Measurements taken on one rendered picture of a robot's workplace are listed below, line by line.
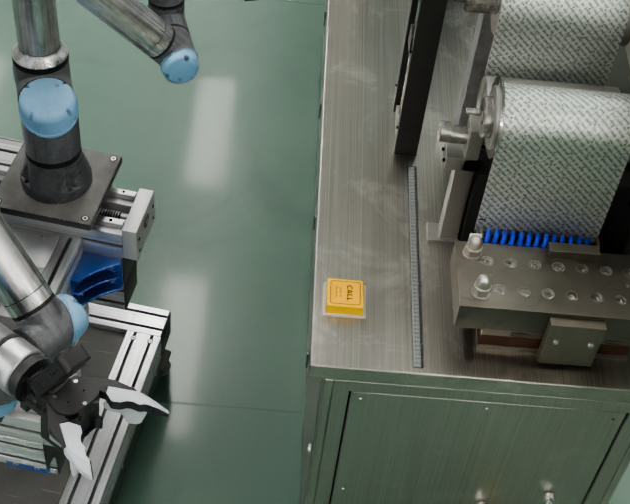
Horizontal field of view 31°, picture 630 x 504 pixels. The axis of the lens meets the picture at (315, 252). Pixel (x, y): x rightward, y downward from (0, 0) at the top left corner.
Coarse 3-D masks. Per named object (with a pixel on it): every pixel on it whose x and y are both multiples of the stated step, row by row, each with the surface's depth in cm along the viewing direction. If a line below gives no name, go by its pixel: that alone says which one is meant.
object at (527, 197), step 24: (504, 168) 202; (528, 168) 202; (552, 168) 202; (576, 168) 202; (504, 192) 207; (528, 192) 206; (552, 192) 206; (576, 192) 206; (600, 192) 206; (480, 216) 211; (504, 216) 211; (528, 216) 211; (552, 216) 211; (576, 216) 210; (600, 216) 210
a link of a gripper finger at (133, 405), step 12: (108, 396) 156; (120, 396) 156; (132, 396) 157; (144, 396) 157; (108, 408) 158; (120, 408) 156; (132, 408) 157; (144, 408) 156; (156, 408) 156; (132, 420) 160
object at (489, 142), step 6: (492, 90) 202; (498, 90) 198; (498, 96) 197; (498, 102) 196; (498, 108) 196; (498, 114) 196; (498, 120) 196; (492, 132) 199; (486, 138) 204; (492, 138) 198; (486, 144) 204; (492, 144) 199
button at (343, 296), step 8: (328, 280) 216; (336, 280) 216; (344, 280) 216; (352, 280) 216; (328, 288) 214; (336, 288) 214; (344, 288) 215; (352, 288) 215; (360, 288) 215; (328, 296) 213; (336, 296) 213; (344, 296) 213; (352, 296) 213; (360, 296) 214; (328, 304) 212; (336, 304) 212; (344, 304) 212; (352, 304) 212; (360, 304) 212; (328, 312) 213; (336, 312) 213; (344, 312) 213; (352, 312) 213; (360, 312) 213
